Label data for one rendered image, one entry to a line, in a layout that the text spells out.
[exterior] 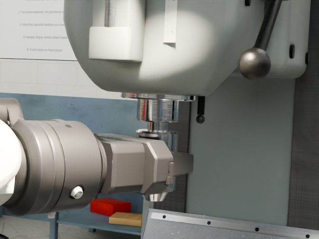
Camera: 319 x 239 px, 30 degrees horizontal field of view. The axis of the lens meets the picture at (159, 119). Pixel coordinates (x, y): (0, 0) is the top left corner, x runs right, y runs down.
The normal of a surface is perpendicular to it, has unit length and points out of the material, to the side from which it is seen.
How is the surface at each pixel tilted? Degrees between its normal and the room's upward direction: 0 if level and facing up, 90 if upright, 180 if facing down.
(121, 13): 90
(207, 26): 102
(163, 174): 90
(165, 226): 64
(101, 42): 90
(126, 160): 90
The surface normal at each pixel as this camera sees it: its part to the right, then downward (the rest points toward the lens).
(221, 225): -0.31, -0.43
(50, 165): 0.69, -0.07
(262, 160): -0.37, 0.03
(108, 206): -0.67, 0.00
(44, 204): 0.48, 0.71
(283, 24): 0.39, 0.07
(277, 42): 0.08, 0.06
